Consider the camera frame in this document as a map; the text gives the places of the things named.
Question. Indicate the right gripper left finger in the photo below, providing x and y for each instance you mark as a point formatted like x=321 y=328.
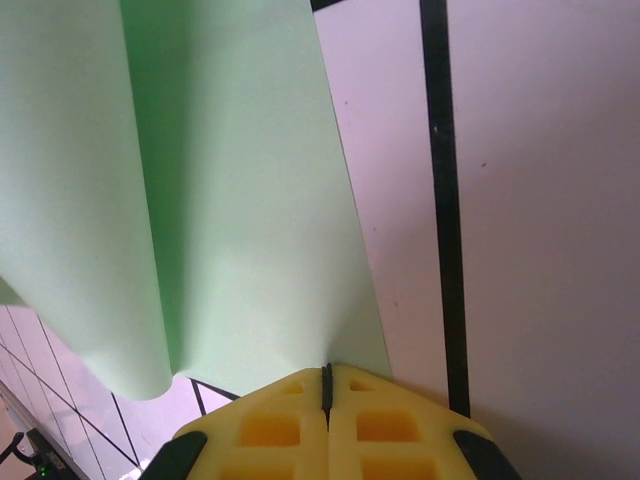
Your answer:
x=260 y=440

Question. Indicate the light green cloth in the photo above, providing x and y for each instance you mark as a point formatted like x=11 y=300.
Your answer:
x=200 y=175

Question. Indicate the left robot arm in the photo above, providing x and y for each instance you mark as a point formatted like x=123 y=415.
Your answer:
x=50 y=465

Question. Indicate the long aluminium mounting rail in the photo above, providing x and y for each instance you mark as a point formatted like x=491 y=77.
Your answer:
x=20 y=410

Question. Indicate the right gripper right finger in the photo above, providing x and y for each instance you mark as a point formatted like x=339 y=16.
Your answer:
x=395 y=440

